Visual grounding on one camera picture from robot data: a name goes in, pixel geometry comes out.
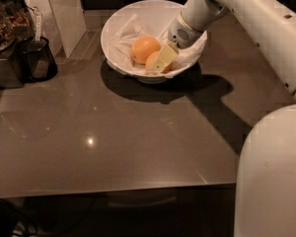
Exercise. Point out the white cloth in bowl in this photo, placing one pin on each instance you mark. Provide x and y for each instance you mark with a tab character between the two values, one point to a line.
128	40

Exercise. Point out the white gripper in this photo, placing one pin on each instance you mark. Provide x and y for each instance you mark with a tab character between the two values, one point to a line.
181	35

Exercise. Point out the white bowl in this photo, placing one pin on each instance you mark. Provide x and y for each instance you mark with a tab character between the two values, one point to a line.
148	17

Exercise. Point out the glass jar of nuts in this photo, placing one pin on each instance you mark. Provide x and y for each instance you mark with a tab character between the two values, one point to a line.
13	20

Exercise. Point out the white leaning board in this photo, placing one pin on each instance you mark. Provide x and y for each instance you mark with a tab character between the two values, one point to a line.
63	23

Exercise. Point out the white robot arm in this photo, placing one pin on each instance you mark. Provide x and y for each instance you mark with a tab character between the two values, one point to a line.
265	204

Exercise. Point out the black mug with tag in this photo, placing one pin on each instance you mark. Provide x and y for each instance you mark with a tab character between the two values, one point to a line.
36	54

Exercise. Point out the orange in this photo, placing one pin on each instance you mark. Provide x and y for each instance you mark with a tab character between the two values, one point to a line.
142	48
149	61

